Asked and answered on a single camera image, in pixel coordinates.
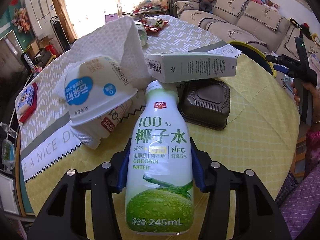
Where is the grey-white carton box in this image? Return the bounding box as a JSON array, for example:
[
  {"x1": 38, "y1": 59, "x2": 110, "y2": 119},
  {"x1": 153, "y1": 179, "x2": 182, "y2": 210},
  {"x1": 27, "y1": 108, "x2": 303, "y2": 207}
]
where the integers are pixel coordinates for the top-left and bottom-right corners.
[{"x1": 145, "y1": 52, "x2": 237, "y2": 83}]

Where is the white air conditioner cabinet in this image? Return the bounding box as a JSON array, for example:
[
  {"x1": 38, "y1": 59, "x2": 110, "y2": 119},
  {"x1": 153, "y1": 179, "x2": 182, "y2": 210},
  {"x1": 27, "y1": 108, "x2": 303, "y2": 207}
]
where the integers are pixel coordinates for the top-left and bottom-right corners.
[{"x1": 24, "y1": 0, "x2": 57, "y2": 40}]

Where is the yellow-rimmed trash bin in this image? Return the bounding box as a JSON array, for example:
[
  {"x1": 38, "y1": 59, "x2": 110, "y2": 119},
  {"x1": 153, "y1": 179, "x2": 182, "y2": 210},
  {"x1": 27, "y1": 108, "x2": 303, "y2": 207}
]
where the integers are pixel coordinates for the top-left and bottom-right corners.
[{"x1": 228, "y1": 41, "x2": 277, "y2": 78}]

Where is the blue tissue pack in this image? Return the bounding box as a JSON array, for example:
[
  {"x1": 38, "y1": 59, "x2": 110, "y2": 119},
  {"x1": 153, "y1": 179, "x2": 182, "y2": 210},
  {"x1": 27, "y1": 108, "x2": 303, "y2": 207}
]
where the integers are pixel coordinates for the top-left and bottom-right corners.
[{"x1": 17, "y1": 86, "x2": 34, "y2": 115}]

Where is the coconut water bottle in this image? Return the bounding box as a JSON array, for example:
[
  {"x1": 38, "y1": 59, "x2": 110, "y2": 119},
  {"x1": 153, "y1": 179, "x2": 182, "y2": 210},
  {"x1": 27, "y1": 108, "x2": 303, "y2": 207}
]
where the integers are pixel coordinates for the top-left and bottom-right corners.
[{"x1": 125, "y1": 80, "x2": 194, "y2": 235}]

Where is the chevron patterned table runner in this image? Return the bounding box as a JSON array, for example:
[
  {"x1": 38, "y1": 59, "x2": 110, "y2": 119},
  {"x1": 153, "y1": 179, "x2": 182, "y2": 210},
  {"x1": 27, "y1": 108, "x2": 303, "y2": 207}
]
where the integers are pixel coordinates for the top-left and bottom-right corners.
[{"x1": 20, "y1": 15, "x2": 226, "y2": 181}]

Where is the black plastic food tray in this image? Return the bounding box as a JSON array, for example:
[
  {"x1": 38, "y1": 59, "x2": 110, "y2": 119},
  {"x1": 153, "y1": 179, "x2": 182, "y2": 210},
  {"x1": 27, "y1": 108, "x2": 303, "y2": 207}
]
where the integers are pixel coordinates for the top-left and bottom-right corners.
[{"x1": 178, "y1": 79, "x2": 231, "y2": 131}]

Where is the white paper towel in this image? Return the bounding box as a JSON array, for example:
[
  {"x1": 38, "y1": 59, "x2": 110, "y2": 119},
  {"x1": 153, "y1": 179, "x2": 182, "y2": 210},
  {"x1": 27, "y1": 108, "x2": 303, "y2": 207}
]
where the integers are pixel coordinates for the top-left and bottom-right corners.
[{"x1": 53, "y1": 16, "x2": 151, "y2": 99}]

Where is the small clear jar green label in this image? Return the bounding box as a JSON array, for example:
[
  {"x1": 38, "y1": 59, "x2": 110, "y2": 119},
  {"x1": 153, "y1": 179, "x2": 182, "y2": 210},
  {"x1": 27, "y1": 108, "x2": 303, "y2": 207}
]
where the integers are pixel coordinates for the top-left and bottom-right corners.
[{"x1": 135, "y1": 21, "x2": 148, "y2": 46}]

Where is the white yogurt cup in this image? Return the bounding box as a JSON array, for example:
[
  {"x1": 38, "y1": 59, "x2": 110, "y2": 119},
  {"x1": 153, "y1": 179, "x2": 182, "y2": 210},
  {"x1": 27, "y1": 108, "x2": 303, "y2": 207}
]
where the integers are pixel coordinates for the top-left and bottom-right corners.
[
  {"x1": 71, "y1": 99, "x2": 133, "y2": 150},
  {"x1": 64, "y1": 56, "x2": 137, "y2": 126}
]

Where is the white tower fan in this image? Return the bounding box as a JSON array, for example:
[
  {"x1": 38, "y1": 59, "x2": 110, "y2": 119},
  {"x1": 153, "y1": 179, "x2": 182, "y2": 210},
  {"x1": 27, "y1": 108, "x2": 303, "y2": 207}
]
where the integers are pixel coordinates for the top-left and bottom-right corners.
[{"x1": 50, "y1": 16, "x2": 71, "y2": 52}]

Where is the red flat box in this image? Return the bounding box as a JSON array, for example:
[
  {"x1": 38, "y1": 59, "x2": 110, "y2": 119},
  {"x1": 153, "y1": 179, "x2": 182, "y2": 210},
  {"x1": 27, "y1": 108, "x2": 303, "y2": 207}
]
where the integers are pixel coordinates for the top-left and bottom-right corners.
[{"x1": 17, "y1": 82, "x2": 38, "y2": 123}]

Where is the person's right hand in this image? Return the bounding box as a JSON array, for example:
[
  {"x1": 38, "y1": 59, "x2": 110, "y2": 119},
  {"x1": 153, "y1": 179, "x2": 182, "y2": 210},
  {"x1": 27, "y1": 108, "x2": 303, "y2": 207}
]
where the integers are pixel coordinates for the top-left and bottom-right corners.
[{"x1": 293, "y1": 79, "x2": 313, "y2": 126}]

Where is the red snack wrapper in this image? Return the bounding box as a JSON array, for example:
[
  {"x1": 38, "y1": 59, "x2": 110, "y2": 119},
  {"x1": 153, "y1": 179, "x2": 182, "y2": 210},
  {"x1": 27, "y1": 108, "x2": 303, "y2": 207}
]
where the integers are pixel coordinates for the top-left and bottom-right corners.
[{"x1": 138, "y1": 17, "x2": 169, "y2": 33}]

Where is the beige sofa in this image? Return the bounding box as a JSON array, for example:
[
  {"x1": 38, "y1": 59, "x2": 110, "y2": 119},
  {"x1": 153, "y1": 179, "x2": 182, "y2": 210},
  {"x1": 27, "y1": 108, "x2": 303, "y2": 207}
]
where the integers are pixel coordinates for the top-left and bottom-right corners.
[{"x1": 174, "y1": 0, "x2": 300, "y2": 60}]

